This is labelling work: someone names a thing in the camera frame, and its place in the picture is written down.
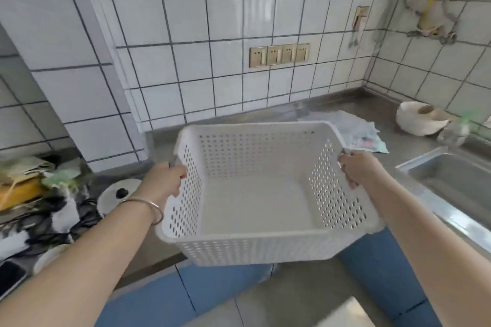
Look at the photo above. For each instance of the person's right hand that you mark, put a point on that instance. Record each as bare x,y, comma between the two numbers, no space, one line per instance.
358,169

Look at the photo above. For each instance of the person's left hand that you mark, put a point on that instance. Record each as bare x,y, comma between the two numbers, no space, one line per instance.
163,185

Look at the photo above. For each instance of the person's right fingers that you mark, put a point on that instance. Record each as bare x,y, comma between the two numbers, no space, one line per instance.
347,173

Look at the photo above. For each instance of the person's left fingers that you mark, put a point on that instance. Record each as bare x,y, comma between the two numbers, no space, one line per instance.
180,181

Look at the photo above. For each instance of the white perforated plastic basket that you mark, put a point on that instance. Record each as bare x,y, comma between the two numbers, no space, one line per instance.
264,192

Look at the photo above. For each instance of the person's right forearm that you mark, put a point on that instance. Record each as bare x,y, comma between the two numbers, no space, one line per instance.
429,246

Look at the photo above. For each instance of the person's left forearm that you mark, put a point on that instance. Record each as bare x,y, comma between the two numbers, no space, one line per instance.
73,261

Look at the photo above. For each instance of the crumpled plastic bag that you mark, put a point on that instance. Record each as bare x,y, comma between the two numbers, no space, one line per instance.
355,127

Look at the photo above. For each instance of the white pot lid black knob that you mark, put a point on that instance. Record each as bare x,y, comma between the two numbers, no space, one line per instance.
119,196

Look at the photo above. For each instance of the stainless steel sink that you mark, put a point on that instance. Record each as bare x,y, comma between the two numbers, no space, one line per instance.
450,181

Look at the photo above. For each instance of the clear plastic bottle green cap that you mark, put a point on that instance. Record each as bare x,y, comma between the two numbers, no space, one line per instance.
456,131

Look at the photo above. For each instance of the pile of green vegetables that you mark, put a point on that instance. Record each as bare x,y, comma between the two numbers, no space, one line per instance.
50,175

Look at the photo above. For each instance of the black gas stove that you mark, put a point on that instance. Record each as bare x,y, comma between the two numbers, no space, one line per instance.
50,219

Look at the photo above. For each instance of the person's blue jeans legs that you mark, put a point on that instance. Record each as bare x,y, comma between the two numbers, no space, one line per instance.
268,292

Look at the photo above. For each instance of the white bowl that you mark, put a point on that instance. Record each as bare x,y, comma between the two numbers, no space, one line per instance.
51,256

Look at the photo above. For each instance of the yellow packet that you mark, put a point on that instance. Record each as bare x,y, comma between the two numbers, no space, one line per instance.
19,190

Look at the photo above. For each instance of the black smartphone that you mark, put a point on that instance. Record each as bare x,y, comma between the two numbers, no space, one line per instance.
10,275

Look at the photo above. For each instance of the gold wall switch panel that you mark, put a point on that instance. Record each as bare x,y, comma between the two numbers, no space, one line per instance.
279,55

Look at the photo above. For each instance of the beige wall outlet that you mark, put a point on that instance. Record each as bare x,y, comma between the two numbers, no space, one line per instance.
359,18

